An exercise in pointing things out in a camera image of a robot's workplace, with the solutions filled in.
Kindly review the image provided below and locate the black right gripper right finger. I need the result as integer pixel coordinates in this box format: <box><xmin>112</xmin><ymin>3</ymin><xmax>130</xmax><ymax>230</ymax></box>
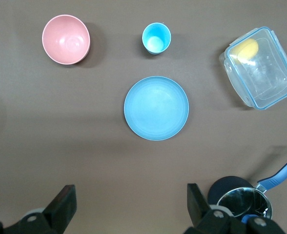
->
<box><xmin>184</xmin><ymin>183</ymin><xmax>287</xmax><ymax>234</ymax></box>

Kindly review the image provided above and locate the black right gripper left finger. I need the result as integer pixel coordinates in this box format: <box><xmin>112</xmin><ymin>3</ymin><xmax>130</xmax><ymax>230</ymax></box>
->
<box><xmin>1</xmin><ymin>184</ymin><xmax>78</xmax><ymax>234</ymax></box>

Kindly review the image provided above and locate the blue plate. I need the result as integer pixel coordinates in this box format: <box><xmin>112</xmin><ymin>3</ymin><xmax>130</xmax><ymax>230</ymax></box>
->
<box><xmin>123</xmin><ymin>76</ymin><xmax>190</xmax><ymax>141</ymax></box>

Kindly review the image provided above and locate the brown table cloth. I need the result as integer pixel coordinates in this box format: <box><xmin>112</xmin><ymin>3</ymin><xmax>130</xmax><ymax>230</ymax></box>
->
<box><xmin>0</xmin><ymin>0</ymin><xmax>287</xmax><ymax>234</ymax></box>

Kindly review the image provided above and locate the clear plastic lidded container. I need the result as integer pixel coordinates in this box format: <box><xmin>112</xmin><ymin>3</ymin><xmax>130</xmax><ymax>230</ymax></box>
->
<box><xmin>219</xmin><ymin>26</ymin><xmax>287</xmax><ymax>111</ymax></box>

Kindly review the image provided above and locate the yellow round fruit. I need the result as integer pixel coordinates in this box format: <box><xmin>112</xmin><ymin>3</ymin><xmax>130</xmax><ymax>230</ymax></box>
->
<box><xmin>232</xmin><ymin>38</ymin><xmax>259</xmax><ymax>64</ymax></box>

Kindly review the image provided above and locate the pink bowl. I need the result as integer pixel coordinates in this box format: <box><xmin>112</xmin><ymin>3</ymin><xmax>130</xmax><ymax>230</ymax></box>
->
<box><xmin>41</xmin><ymin>14</ymin><xmax>90</xmax><ymax>65</ymax></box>

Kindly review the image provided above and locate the blue cup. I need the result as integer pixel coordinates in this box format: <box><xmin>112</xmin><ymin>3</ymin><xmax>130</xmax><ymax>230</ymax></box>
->
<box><xmin>142</xmin><ymin>22</ymin><xmax>171</xmax><ymax>56</ymax></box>

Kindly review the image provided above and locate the steel saucepan with blue handle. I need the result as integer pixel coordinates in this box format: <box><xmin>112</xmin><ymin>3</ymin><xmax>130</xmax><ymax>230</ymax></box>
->
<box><xmin>216</xmin><ymin>150</ymin><xmax>287</xmax><ymax>224</ymax></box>

